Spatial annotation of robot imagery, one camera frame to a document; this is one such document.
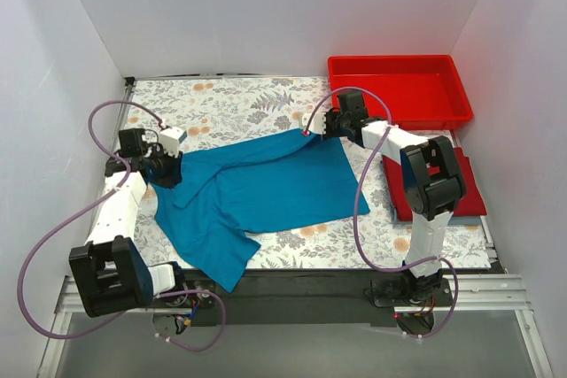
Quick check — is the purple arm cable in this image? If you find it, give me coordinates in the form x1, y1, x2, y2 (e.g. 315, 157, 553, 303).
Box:
16, 100, 230, 352
302, 87, 464, 341

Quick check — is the teal blue t shirt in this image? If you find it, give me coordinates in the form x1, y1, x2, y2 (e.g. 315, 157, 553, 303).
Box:
154, 129, 370, 292

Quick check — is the aluminium front rail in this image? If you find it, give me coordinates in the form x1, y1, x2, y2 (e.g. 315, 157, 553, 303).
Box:
55, 274, 532, 318

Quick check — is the folded red t shirt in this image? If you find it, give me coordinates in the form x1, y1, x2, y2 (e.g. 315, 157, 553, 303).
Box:
382, 147, 487, 225

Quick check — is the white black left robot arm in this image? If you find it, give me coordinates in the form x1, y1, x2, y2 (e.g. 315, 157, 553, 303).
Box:
69, 127, 189, 317

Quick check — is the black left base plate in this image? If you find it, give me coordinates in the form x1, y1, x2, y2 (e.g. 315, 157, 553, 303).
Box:
135, 280, 214, 309

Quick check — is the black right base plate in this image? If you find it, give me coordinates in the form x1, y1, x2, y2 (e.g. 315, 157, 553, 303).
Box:
367, 276, 454, 307

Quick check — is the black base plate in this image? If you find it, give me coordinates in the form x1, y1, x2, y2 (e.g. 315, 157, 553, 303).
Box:
367, 276, 454, 307
135, 280, 214, 309

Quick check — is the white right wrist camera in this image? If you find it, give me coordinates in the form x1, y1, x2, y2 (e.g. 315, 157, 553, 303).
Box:
299, 112, 326, 136

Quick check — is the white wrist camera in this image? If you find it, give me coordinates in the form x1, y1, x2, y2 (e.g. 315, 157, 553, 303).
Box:
158, 127, 187, 158
299, 112, 326, 136

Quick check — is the floral patterned table mat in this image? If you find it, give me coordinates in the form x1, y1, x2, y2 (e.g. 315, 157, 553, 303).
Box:
82, 75, 493, 270

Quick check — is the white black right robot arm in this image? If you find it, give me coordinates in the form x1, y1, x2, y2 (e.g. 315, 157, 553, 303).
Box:
322, 87, 467, 305

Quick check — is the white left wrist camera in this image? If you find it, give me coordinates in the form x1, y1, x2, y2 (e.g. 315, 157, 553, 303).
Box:
158, 127, 187, 158

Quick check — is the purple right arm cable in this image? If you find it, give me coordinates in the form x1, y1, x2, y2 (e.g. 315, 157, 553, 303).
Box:
302, 87, 464, 341

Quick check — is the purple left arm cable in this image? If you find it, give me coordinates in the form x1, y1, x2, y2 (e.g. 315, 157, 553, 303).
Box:
16, 100, 230, 352

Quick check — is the red plastic tray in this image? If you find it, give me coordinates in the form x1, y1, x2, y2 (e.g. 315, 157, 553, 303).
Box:
328, 55, 473, 130

